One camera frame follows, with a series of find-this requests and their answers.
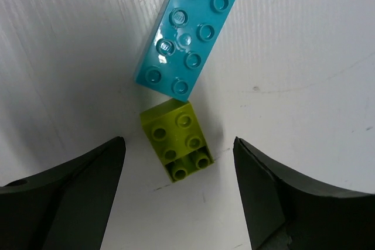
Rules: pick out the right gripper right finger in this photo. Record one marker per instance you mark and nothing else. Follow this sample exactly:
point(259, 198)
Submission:
point(285, 209)

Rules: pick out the long cyan lego brick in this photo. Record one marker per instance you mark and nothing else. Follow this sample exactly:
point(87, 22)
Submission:
point(181, 40)

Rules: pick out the lime lego brick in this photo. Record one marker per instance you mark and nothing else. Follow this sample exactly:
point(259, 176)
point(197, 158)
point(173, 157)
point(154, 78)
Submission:
point(174, 132)

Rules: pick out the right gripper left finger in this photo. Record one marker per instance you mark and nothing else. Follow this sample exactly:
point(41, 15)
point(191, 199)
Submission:
point(65, 207)

